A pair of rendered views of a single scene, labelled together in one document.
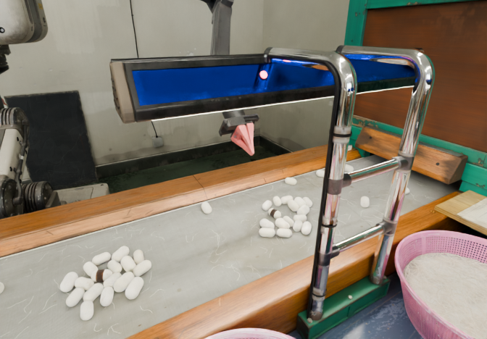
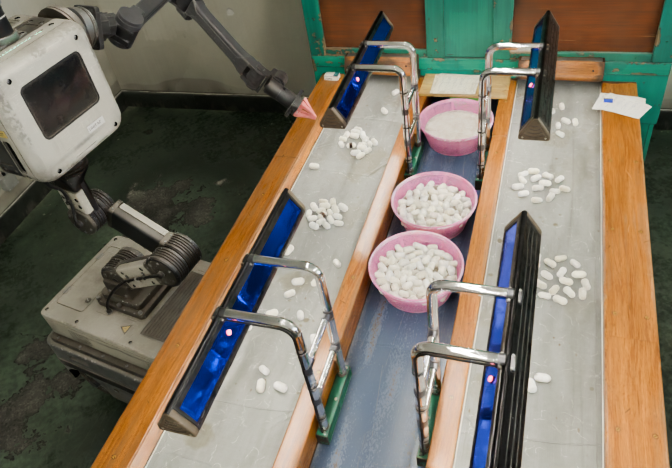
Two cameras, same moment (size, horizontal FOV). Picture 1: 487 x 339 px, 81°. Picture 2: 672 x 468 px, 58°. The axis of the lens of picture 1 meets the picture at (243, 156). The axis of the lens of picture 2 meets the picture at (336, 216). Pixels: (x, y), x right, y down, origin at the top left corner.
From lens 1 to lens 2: 1.63 m
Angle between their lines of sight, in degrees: 36
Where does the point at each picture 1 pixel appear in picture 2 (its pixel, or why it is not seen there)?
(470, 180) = (424, 67)
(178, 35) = not seen: outside the picture
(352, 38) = not seen: outside the picture
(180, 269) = (346, 192)
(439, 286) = (441, 131)
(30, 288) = (300, 240)
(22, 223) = (241, 234)
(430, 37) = not seen: outside the picture
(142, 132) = not seen: outside the picture
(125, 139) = not seen: outside the picture
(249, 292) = (387, 175)
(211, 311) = (383, 188)
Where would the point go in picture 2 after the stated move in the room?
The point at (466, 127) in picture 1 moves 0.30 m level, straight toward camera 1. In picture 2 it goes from (410, 36) to (425, 74)
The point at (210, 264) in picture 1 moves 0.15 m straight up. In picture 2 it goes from (355, 183) to (349, 147)
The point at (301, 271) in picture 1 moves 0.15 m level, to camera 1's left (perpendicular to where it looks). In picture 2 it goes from (395, 157) to (365, 180)
